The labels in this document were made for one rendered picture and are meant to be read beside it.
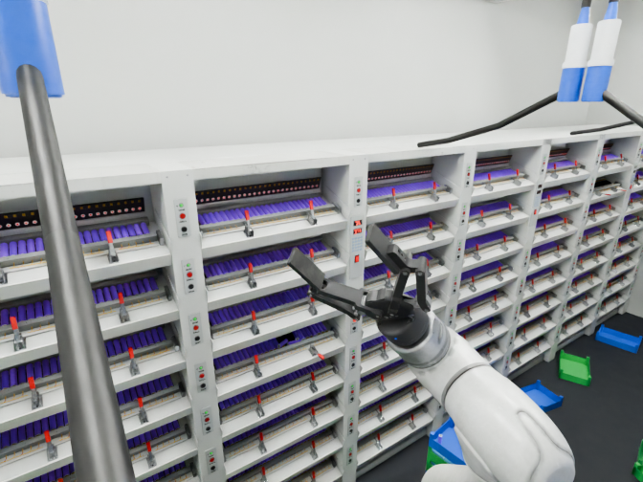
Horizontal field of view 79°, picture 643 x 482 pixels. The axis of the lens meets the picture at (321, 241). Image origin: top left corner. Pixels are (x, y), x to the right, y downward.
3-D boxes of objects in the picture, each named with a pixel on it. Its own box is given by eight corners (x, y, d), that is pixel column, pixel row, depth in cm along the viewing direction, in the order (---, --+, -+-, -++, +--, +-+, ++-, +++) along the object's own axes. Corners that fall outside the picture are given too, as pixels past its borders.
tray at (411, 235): (451, 243, 206) (461, 221, 198) (362, 268, 174) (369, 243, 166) (425, 221, 218) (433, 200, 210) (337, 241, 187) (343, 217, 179)
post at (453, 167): (440, 431, 252) (477, 144, 193) (431, 438, 248) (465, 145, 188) (417, 412, 268) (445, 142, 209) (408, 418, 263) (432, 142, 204)
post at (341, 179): (355, 487, 216) (368, 153, 156) (342, 496, 211) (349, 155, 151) (334, 461, 232) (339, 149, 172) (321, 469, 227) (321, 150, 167)
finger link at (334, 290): (387, 294, 61) (384, 297, 62) (319, 271, 61) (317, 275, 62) (383, 315, 59) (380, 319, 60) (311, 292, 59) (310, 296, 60)
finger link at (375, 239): (394, 274, 51) (399, 273, 50) (364, 242, 47) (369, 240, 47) (397, 256, 52) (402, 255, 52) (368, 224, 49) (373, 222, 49)
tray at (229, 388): (343, 351, 182) (347, 338, 177) (216, 403, 151) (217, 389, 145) (321, 320, 195) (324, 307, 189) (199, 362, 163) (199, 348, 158)
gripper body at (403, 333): (388, 309, 68) (359, 278, 63) (434, 302, 62) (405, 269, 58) (381, 348, 63) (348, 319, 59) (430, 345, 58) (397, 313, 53)
